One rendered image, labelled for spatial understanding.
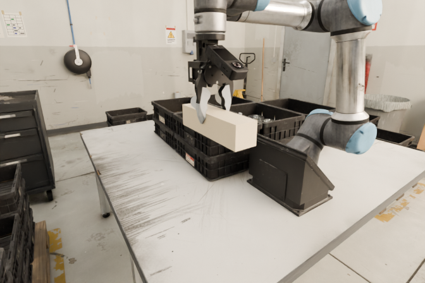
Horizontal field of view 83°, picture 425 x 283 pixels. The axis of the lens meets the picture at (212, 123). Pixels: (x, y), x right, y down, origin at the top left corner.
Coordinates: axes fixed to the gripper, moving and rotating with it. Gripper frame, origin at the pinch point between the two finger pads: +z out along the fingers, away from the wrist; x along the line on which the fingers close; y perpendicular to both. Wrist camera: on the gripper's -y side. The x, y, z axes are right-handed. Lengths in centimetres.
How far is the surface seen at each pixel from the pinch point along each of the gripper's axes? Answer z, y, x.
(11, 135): 44, 175, 64
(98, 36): -38, 380, -41
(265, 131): 21, 28, -49
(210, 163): 29.6, 29.1, -17.8
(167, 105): 20, 107, -33
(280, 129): 22, 28, -59
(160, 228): 39.4, 15.2, 11.1
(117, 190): 39, 46, 18
